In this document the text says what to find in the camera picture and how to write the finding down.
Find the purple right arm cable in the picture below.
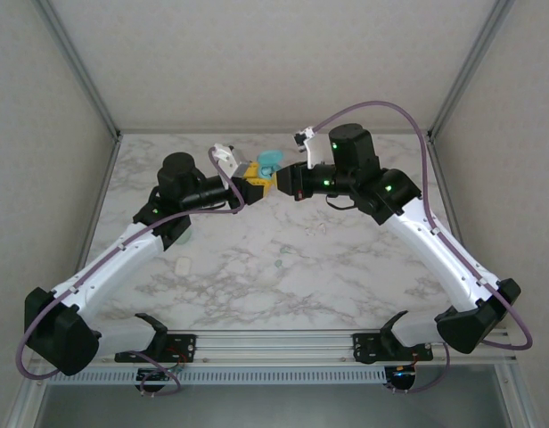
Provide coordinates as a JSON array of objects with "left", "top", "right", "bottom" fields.
[{"left": 312, "top": 101, "right": 534, "bottom": 396}]

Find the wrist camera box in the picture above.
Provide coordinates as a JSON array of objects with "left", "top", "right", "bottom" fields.
[
  {"left": 292, "top": 128, "right": 334, "bottom": 169},
  {"left": 211, "top": 142, "right": 251, "bottom": 182}
]

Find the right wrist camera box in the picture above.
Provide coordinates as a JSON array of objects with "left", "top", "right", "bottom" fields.
[{"left": 292, "top": 128, "right": 334, "bottom": 169}]

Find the aluminium table edge rail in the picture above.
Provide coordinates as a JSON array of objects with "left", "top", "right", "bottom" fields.
[
  {"left": 73, "top": 133, "right": 124, "bottom": 295},
  {"left": 117, "top": 128, "right": 432, "bottom": 136},
  {"left": 425, "top": 133, "right": 488, "bottom": 331}
]

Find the controller circuit board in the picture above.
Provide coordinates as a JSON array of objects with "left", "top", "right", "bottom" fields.
[
  {"left": 384, "top": 364, "right": 419, "bottom": 387},
  {"left": 135, "top": 365, "right": 189, "bottom": 385}
]

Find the white slotted cable duct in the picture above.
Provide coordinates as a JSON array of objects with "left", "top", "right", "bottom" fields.
[{"left": 46, "top": 367, "right": 387, "bottom": 385}]

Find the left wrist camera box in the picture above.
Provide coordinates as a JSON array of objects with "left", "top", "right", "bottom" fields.
[{"left": 211, "top": 142, "right": 251, "bottom": 182}]

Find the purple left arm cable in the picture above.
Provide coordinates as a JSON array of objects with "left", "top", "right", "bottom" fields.
[{"left": 15, "top": 148, "right": 247, "bottom": 398}]

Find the blue earbud charging case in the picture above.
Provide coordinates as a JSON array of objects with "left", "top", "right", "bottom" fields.
[{"left": 255, "top": 150, "right": 284, "bottom": 179}]

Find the thin black gripper wire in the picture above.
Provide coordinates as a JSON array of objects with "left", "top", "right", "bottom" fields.
[{"left": 325, "top": 195, "right": 358, "bottom": 210}]

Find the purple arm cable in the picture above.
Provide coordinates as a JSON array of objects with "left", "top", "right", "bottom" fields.
[
  {"left": 15, "top": 148, "right": 247, "bottom": 398},
  {"left": 312, "top": 101, "right": 534, "bottom": 396}
]

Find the aluminium mounting rail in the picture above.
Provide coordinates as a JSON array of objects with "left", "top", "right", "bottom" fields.
[{"left": 95, "top": 328, "right": 519, "bottom": 369}]

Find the aluminium frame post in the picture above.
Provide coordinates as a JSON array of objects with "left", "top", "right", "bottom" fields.
[
  {"left": 2, "top": 366, "right": 51, "bottom": 428},
  {"left": 427, "top": 0, "right": 516, "bottom": 140},
  {"left": 495, "top": 366, "right": 541, "bottom": 428},
  {"left": 36, "top": 0, "right": 123, "bottom": 140}
]

